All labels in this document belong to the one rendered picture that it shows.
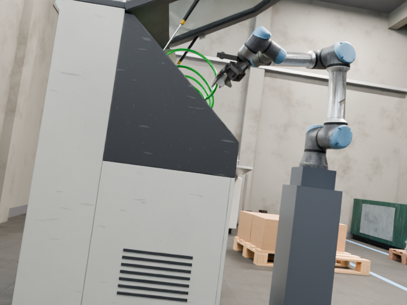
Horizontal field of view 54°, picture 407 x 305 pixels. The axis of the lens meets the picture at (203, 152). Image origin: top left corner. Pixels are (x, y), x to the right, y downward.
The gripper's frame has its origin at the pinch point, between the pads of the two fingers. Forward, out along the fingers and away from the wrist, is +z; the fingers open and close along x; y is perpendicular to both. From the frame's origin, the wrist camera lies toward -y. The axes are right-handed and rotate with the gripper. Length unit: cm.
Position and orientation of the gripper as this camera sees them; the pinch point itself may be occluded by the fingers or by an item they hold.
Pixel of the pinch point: (215, 85)
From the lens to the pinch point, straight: 198.4
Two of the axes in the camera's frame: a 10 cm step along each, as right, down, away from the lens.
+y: 6.1, 7.3, -3.0
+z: -5.9, 6.7, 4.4
